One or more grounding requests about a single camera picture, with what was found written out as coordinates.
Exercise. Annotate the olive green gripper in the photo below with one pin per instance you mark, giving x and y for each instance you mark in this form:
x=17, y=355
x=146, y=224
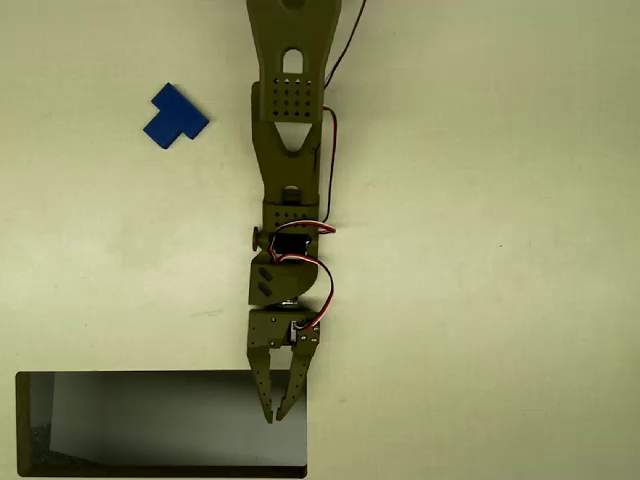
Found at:
x=267, y=331

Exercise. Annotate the blue T-shaped block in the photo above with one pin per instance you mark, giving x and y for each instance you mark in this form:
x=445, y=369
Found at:
x=175, y=116

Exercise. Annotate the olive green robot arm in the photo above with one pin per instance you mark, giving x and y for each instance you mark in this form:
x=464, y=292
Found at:
x=285, y=165

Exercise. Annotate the dark rectangular bin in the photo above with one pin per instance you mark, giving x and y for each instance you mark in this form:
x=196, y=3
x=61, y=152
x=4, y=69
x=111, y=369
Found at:
x=150, y=425

